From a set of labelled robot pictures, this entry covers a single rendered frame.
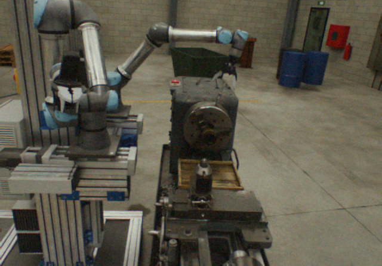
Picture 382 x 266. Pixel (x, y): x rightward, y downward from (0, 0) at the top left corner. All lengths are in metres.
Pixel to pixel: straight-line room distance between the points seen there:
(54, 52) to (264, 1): 11.94
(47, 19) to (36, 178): 0.67
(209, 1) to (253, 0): 1.81
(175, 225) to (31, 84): 0.95
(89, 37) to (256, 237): 1.07
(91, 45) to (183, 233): 0.85
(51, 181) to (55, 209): 0.52
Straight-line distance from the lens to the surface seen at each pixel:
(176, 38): 1.72
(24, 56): 1.59
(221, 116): 1.87
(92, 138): 1.41
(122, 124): 1.89
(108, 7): 11.64
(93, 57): 1.18
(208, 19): 12.12
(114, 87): 1.84
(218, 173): 1.81
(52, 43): 1.30
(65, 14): 1.28
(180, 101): 1.98
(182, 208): 1.38
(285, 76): 8.24
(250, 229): 1.42
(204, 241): 1.38
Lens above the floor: 1.81
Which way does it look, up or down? 21 degrees down
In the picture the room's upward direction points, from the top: 4 degrees clockwise
